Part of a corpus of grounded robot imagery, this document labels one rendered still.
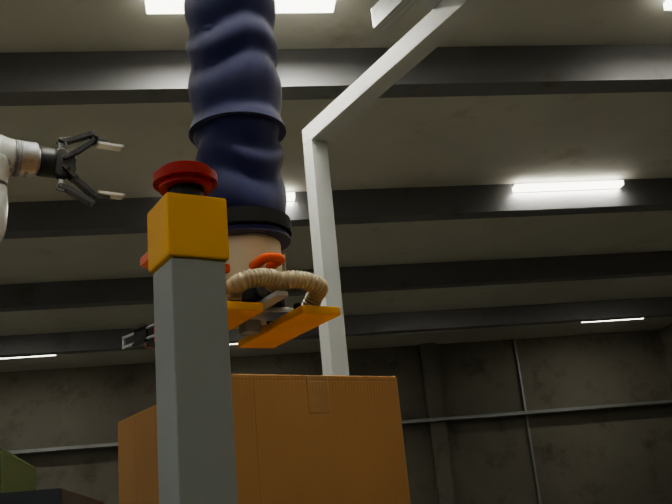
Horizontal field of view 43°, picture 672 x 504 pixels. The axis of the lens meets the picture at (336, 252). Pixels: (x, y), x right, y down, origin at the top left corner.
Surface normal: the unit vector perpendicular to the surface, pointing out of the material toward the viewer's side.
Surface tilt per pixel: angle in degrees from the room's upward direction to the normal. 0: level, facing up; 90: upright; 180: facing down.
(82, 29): 180
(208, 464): 90
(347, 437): 90
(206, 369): 90
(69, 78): 90
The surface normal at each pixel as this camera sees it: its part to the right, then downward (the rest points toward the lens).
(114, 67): 0.12, -0.32
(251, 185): 0.43, -0.48
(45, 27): 0.09, 0.95
